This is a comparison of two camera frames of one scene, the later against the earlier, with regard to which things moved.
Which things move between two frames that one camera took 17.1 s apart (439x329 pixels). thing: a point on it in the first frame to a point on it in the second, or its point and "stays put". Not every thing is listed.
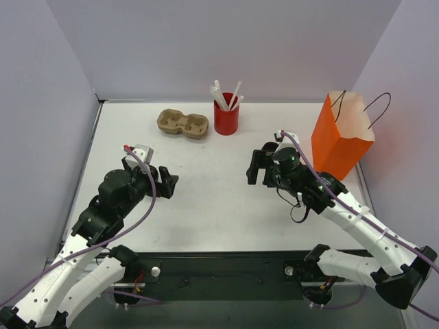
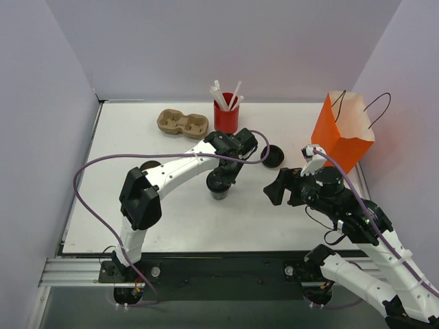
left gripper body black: x=163 y=183 to x=219 y=185
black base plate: x=250 y=275 stays put
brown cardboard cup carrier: x=195 y=125 stays put
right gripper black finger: x=252 y=172 to x=275 y=190
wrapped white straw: x=217 y=92 stays put
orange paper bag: x=342 y=133 stays put
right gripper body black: x=262 y=168 to x=292 y=187
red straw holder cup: x=226 y=123 stays put
